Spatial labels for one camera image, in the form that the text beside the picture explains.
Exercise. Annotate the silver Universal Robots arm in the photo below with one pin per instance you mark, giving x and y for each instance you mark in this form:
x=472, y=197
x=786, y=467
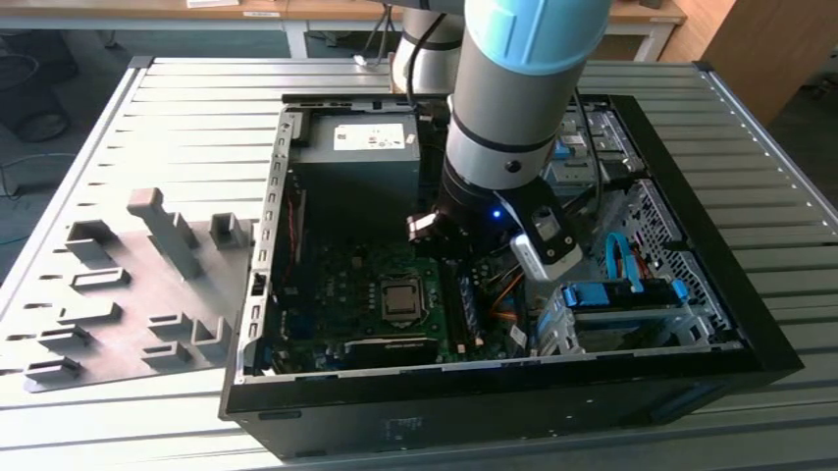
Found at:
x=510, y=98

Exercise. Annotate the grey metal drive cage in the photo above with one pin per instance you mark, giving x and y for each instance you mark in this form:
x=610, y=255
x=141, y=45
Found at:
x=570, y=172

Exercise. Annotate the silver CPU in socket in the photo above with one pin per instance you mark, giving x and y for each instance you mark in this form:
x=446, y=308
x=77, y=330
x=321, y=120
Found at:
x=399, y=300

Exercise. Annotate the blue plastic drive latch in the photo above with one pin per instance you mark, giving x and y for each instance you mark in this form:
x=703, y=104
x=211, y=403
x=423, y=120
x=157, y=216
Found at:
x=562, y=151

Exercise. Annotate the grey power supply unit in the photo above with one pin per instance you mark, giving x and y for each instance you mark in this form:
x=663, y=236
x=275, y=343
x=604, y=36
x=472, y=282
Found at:
x=353, y=162

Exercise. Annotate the hard disk in blue carrier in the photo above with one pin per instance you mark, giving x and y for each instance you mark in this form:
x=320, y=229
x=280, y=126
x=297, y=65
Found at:
x=588, y=297

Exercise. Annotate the dark green motherboard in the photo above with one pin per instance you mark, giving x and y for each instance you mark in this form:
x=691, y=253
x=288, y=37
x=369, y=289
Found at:
x=340, y=294

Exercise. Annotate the black graphics card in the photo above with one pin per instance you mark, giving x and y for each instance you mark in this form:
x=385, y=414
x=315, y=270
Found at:
x=392, y=350

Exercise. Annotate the grey metal disk bay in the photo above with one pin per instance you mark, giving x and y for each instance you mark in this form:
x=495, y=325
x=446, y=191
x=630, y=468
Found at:
x=628, y=324

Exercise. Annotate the black open PC case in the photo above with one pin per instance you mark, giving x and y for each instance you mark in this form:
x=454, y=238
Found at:
x=458, y=417

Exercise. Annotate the grey parts rack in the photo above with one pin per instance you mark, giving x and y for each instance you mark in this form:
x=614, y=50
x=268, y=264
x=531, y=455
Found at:
x=163, y=304

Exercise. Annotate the wooden cabinet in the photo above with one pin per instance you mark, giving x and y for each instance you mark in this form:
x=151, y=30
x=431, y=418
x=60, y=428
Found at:
x=772, y=49

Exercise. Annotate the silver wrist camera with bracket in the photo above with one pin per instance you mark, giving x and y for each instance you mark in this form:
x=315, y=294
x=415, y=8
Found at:
x=550, y=267

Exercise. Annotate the wooden desk with white frame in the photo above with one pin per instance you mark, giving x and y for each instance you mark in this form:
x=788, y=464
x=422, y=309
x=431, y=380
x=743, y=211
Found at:
x=131, y=12

